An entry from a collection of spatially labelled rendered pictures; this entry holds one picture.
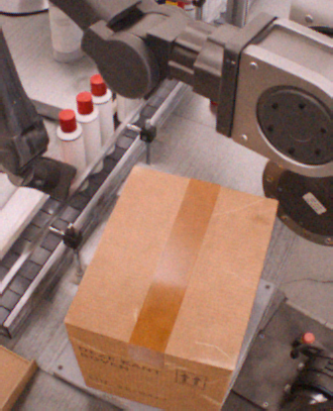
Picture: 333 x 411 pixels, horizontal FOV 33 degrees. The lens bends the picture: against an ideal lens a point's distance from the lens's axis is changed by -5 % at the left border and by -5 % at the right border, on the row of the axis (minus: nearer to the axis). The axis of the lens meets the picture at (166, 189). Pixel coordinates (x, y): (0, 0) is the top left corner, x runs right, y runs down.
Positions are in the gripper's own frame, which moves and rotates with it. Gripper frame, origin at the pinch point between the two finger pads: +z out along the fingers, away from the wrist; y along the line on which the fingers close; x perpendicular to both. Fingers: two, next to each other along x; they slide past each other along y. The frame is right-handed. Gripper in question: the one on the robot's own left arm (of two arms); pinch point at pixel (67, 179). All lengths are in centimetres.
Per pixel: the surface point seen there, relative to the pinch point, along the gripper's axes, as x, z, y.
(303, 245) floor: 1, 121, -45
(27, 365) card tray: 34.5, -14.4, -10.4
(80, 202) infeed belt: 3.7, 4.3, -2.5
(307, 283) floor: 13, 111, -52
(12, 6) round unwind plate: -42, 38, 59
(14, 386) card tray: 36.7, -20.7, -12.0
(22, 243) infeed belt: 14.9, -4.9, 3.0
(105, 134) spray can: -11.3, 7.5, -1.3
